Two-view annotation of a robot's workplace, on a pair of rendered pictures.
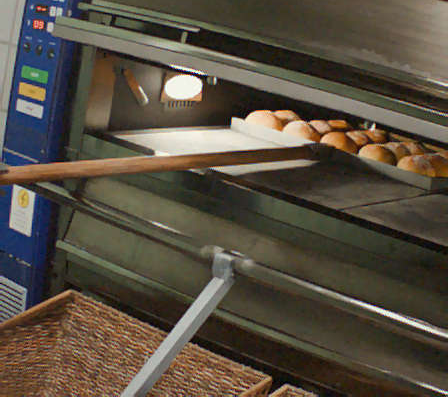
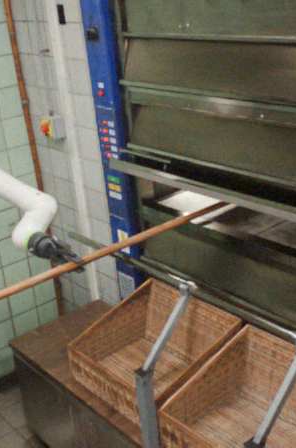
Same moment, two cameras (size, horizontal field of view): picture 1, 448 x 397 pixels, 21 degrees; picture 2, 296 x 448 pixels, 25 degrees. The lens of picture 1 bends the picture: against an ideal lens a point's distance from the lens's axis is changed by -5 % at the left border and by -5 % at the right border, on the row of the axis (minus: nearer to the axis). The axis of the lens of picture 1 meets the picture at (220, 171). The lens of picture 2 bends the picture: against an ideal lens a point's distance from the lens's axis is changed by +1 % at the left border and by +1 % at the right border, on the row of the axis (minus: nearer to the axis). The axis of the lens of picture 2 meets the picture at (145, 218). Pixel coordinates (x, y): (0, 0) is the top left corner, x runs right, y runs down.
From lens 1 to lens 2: 0.71 m
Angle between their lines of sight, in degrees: 18
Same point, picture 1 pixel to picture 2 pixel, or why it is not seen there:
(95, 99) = (144, 188)
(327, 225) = (248, 245)
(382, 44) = (253, 158)
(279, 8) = (206, 143)
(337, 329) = (264, 296)
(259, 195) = (217, 232)
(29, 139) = (119, 209)
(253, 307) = (226, 284)
